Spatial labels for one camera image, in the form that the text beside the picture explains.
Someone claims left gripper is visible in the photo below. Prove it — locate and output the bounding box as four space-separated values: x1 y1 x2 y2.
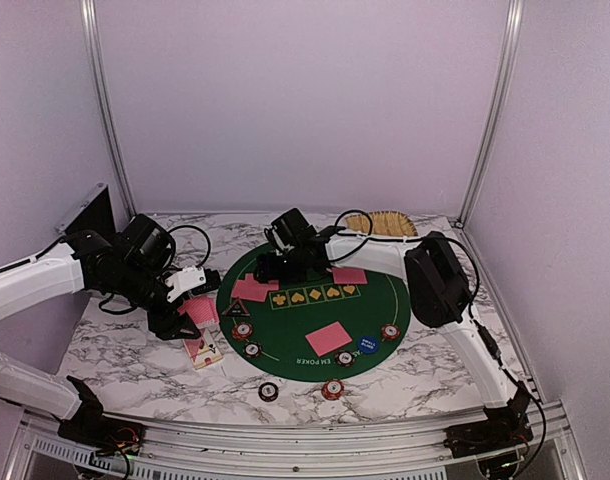
115 259 201 340

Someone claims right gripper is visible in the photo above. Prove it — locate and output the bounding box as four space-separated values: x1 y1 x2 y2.
256 246 309 284

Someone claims single red playing card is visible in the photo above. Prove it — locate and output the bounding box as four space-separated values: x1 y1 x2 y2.
231 280 267 303

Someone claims red playing card deck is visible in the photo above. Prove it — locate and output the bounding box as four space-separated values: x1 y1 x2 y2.
178 296 220 329

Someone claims triangular all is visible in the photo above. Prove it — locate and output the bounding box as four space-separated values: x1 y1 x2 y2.
222 298 250 318

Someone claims blue small blind button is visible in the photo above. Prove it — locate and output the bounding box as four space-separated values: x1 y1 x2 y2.
357 336 380 355

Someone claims orange poker chip stack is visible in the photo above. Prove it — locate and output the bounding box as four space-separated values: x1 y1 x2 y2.
321 379 344 401

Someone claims brown poker chip stack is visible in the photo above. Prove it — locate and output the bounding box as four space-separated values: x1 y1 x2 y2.
258 382 279 402

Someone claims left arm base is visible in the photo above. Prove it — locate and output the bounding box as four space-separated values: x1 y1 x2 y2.
58 417 145 456

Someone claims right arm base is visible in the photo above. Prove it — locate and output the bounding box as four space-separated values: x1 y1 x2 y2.
443 417 534 458

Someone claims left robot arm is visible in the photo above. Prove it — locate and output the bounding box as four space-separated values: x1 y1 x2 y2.
0 231 201 445

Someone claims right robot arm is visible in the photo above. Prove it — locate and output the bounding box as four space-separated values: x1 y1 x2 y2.
253 227 530 448

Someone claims round green poker mat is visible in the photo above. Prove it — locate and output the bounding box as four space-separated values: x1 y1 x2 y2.
216 244 411 383

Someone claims woven bamboo tray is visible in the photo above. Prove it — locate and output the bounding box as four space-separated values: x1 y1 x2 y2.
344 211 418 238

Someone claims gold card deck box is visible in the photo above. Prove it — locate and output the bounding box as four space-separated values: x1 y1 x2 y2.
183 330 222 370

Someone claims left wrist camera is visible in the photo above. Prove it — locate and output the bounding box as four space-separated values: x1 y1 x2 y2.
165 267 221 303

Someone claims front aluminium rail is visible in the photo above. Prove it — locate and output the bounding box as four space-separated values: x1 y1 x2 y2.
0 401 589 479

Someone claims right aluminium frame post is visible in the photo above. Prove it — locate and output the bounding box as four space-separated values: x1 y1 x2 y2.
457 0 525 229

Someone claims aluminium frame post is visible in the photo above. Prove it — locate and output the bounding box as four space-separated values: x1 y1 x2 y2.
80 0 137 218
457 0 525 229

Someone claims left aluminium frame post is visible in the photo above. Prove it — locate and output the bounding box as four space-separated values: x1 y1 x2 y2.
80 0 137 218

